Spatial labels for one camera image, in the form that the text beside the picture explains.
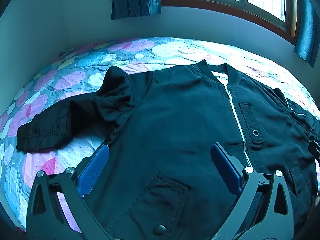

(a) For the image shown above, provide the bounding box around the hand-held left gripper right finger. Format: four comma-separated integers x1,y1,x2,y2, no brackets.
210,142,294,240

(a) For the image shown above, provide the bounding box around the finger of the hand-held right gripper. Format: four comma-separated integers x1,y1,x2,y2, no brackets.
309,141,320,167

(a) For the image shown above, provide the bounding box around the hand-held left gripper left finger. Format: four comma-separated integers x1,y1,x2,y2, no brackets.
26,144,113,240

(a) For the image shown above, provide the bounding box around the black zip jacket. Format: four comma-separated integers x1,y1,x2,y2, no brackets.
16,60,320,240

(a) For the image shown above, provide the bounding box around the floral bed quilt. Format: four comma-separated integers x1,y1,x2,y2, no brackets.
0,37,320,233

